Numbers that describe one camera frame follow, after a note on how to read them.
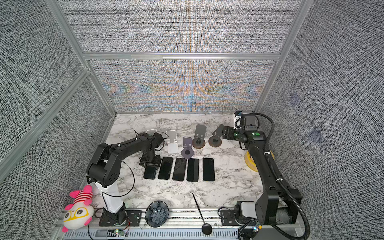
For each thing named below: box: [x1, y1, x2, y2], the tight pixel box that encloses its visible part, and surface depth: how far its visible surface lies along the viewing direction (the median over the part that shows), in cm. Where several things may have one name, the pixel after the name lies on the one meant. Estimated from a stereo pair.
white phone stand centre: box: [166, 130, 178, 154], surface depth 100 cm
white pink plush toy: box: [62, 185, 94, 233], surface depth 72 cm
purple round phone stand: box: [181, 136, 194, 159], surface depth 97 cm
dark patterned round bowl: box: [145, 200, 170, 228], surface depth 75 cm
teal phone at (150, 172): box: [143, 166, 157, 180], surface depth 87 cm
